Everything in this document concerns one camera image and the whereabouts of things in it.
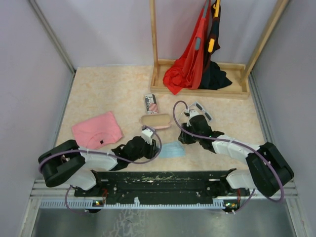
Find white frame sunglasses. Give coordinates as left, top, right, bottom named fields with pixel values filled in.
left=181, top=101, right=213, bottom=123

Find light blue cloth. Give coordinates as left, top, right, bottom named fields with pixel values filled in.
left=158, top=141, right=186, bottom=158

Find pink glasses case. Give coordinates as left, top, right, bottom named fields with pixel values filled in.
left=140, top=114, right=171, bottom=130

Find flag print glasses case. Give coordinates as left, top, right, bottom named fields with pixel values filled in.
left=145, top=93, right=159, bottom=115

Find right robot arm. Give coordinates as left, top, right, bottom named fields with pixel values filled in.
left=178, top=114, right=294, bottom=199

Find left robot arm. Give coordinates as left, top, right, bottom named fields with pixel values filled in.
left=38, top=136, right=161, bottom=196

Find pink folded cloth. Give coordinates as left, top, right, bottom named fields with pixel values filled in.
left=72, top=111, right=123, bottom=150

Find dark hanging garment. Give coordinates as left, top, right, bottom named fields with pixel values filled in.
left=199, top=4, right=232, bottom=90

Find red hanging garment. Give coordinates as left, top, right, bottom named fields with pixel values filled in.
left=163, top=0, right=211, bottom=95

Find wooden clothes rack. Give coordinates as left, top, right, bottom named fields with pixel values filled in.
left=150, top=0, right=288, bottom=99

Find yellow clothes hanger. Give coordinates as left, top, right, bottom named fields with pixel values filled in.
left=208, top=0, right=221, bottom=54

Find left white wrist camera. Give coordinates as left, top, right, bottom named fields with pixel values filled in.
left=141, top=127, right=154, bottom=145

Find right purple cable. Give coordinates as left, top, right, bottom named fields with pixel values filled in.
left=172, top=100, right=285, bottom=215

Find purple cable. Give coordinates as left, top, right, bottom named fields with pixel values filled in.
left=172, top=100, right=285, bottom=215
left=38, top=125, right=163, bottom=216

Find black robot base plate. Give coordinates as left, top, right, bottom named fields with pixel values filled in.
left=75, top=171, right=250, bottom=205

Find white cable duct strip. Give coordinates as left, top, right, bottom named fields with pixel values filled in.
left=40, top=198, right=239, bottom=210

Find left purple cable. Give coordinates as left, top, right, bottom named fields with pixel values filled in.
left=38, top=125, right=163, bottom=216

